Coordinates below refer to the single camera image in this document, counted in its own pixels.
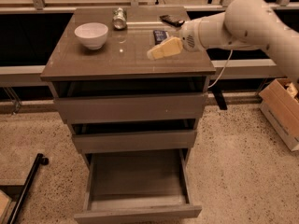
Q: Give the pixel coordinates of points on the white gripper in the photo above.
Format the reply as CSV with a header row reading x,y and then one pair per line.
x,y
189,36

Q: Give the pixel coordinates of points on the blue rxbar blueberry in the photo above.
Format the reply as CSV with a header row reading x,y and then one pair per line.
x,y
160,36

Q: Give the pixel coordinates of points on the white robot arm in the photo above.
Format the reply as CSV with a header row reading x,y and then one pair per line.
x,y
244,25

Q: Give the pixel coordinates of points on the grey drawer cabinet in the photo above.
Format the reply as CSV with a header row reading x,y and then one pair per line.
x,y
124,55

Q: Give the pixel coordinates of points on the top drawer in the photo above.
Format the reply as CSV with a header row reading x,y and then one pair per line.
x,y
131,99

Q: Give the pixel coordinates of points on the drawer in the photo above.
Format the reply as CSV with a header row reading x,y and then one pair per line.
x,y
131,99
134,135
137,186

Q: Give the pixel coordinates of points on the middle drawer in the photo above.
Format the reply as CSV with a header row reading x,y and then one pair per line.
x,y
134,135

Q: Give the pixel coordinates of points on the bottom drawer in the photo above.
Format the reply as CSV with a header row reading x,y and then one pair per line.
x,y
137,186

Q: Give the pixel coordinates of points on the dark snack packet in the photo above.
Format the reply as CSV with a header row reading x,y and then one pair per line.
x,y
171,21

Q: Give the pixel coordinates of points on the silver can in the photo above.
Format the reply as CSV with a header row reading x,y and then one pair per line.
x,y
119,19

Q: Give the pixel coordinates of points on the white ceramic bowl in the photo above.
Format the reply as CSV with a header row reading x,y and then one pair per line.
x,y
92,35

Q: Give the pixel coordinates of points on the cardboard box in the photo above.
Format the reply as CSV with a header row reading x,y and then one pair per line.
x,y
284,107

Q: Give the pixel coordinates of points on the white wooden crate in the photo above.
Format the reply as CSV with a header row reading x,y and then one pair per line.
x,y
291,141

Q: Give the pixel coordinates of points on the black metal bar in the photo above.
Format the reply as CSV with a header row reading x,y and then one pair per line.
x,y
39,160

